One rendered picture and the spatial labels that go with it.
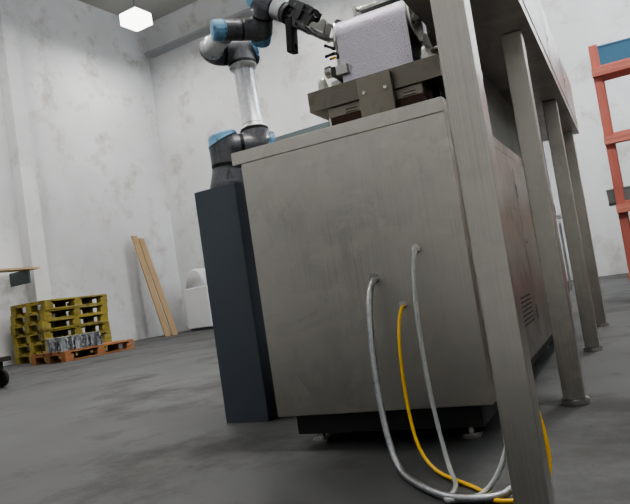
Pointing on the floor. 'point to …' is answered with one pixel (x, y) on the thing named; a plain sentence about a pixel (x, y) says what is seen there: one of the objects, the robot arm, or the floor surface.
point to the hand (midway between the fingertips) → (328, 40)
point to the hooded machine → (198, 301)
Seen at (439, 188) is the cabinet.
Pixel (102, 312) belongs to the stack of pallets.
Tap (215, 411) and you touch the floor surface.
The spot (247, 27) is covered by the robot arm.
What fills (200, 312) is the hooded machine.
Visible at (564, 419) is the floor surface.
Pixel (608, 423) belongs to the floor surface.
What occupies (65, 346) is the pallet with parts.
